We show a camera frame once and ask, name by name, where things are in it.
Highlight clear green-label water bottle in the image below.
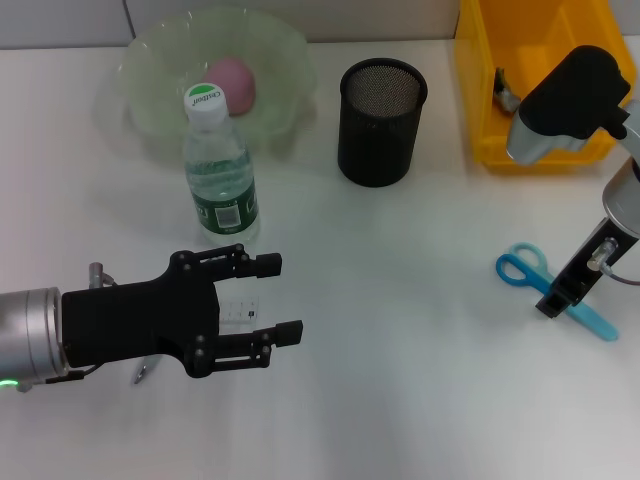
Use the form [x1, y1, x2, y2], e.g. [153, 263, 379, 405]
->
[181, 83, 262, 247]

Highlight right gripper cable with plugs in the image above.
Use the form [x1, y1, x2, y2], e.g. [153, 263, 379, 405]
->
[586, 238, 640, 288]

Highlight left gripper cable with plugs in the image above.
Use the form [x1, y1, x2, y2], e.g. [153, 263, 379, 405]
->
[14, 261, 114, 394]

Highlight green glass fruit bowl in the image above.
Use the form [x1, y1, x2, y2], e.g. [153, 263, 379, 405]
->
[94, 10, 319, 157]

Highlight silver ballpoint pen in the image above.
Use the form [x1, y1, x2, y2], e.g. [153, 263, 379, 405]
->
[131, 356, 162, 387]

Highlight yellow plastic bin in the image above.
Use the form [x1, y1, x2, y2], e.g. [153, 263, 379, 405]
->
[453, 0, 639, 176]

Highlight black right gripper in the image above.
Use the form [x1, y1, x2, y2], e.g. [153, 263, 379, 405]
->
[534, 217, 632, 320]

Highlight black mesh pen holder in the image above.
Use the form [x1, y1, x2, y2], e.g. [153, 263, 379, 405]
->
[337, 58, 430, 189]

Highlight gripper cable with plugs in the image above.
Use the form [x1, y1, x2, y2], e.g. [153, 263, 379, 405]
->
[14, 261, 114, 394]
[586, 238, 640, 288]

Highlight blue scissors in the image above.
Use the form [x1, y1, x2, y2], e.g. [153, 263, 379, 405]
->
[495, 241, 621, 343]

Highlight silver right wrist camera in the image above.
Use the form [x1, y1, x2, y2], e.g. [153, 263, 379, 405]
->
[505, 45, 633, 166]

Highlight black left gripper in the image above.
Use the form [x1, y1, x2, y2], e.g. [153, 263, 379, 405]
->
[60, 243, 305, 380]

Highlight clear plastic ruler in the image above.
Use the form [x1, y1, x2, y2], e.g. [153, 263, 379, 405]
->
[219, 294, 263, 329]

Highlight pink toy peach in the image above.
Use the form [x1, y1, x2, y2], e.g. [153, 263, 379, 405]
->
[204, 57, 258, 118]

